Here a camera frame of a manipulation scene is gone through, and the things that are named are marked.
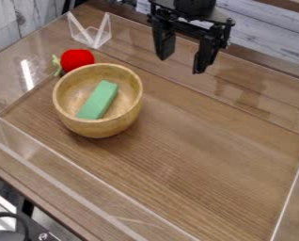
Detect red plush tomato toy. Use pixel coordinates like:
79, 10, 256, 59
52, 49, 96, 76

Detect black cable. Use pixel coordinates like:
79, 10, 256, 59
0, 211, 32, 241

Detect brown wooden bowl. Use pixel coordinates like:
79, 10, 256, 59
54, 63, 143, 138

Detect clear acrylic corner bracket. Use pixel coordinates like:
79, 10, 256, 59
67, 12, 112, 49

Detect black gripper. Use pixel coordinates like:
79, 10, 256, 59
148, 0, 235, 74

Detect green rectangular block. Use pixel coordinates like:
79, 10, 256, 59
76, 80, 118, 120

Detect black table leg bracket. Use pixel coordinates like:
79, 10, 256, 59
16, 198, 59, 241

